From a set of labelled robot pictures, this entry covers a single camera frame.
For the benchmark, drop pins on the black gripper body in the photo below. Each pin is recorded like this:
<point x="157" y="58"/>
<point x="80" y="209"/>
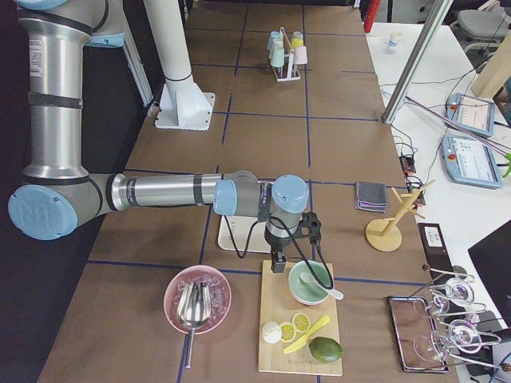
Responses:
<point x="277" y="248"/>

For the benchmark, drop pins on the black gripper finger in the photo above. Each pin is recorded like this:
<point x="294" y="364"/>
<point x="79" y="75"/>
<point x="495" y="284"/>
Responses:
<point x="277" y="264"/>

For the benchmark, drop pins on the cream rabbit tray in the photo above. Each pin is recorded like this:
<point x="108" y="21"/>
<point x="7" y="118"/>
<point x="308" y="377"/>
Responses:
<point x="236" y="228"/>

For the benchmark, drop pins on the green plastic cup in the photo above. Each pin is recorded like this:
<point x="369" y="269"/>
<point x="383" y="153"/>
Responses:
<point x="277" y="58"/>

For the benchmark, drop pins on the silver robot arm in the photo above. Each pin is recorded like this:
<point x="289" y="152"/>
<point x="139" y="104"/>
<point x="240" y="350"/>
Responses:
<point x="58" y="194"/>

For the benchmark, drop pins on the metal serving tray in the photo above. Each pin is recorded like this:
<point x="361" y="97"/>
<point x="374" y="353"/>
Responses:
<point x="412" y="328"/>

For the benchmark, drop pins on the pink plastic cup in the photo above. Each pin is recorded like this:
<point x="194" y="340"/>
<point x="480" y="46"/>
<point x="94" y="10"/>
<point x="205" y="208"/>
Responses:
<point x="300" y="56"/>

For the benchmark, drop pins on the white plastic cup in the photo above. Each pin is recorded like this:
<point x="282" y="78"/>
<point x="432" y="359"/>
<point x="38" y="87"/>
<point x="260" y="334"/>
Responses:
<point x="278" y="43"/>

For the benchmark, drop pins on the yellow plastic cup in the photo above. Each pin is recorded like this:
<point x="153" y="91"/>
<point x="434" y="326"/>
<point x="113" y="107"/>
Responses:
<point x="296" y="43"/>

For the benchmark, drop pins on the light blue plastic cup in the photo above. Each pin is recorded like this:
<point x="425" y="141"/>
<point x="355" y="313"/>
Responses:
<point x="272" y="36"/>

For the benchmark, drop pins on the white ceramic spoon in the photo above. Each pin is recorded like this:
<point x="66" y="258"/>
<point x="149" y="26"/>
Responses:
<point x="308" y="278"/>

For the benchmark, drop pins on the wooden cutting board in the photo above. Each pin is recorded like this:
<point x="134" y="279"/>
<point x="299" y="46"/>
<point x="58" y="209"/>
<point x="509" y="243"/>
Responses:
<point x="277" y="304"/>

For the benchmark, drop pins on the green ceramic bowl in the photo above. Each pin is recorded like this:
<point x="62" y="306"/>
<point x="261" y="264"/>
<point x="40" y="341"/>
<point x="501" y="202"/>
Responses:
<point x="308" y="293"/>

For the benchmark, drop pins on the lemon slice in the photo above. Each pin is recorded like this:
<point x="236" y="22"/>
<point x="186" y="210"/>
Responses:
<point x="301" y="322"/>
<point x="288" y="332"/>

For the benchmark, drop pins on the pink ice bowl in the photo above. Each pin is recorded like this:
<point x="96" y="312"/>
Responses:
<point x="220" y="295"/>

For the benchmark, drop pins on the white lemon end piece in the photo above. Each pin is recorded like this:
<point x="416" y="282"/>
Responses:
<point x="271" y="332"/>

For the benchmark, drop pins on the yellow plastic knife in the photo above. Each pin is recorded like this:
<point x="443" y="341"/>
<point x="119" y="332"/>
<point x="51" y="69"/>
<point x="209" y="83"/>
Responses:
<point x="302" y="341"/>

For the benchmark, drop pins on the metal ice scoop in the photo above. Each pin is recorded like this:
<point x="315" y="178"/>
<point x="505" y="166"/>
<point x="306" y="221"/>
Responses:
<point x="193" y="311"/>

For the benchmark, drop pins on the green avocado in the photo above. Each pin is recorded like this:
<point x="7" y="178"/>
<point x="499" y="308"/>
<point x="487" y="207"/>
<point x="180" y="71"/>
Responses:
<point x="325" y="350"/>

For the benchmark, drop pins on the grey folded cloth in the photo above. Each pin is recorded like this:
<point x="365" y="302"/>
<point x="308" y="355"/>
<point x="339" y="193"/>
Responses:
<point x="370" y="197"/>

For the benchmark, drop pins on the wooden mug tree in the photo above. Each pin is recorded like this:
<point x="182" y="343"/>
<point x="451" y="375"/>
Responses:
<point x="383" y="234"/>

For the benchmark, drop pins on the small red electronics board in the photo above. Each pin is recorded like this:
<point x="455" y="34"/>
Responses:
<point x="407" y="164"/>

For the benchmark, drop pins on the black box with label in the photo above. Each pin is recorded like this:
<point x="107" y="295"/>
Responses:
<point x="434" y="246"/>

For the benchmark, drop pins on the lower teach pendant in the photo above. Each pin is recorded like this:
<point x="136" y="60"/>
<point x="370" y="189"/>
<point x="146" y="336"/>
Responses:
<point x="468" y="161"/>

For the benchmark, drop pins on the teach pendant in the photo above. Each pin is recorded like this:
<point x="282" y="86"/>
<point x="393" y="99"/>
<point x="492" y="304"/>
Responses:
<point x="472" y="113"/>
<point x="468" y="161"/>

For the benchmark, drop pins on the upper teach pendant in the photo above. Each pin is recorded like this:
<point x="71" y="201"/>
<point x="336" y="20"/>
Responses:
<point x="472" y="113"/>

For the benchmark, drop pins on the office chair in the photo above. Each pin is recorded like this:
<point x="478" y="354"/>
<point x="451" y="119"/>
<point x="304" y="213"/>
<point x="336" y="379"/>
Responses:
<point x="485" y="27"/>

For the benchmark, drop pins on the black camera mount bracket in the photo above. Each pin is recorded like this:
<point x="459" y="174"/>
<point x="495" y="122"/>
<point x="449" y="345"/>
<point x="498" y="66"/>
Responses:
<point x="309" y="227"/>

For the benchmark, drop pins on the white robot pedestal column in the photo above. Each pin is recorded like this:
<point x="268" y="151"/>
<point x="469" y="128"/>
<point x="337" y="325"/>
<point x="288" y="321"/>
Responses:
<point x="182" y="104"/>

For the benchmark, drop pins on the white wire cup rack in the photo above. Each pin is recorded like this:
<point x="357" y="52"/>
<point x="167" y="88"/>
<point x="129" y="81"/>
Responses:
<point x="289" y="71"/>

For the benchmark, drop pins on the wire glass holder rack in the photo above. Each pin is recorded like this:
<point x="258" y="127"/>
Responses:
<point x="452" y="297"/>

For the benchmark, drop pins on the aluminium frame post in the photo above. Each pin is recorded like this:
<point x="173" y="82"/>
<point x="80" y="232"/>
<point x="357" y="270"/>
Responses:
<point x="425" y="38"/>

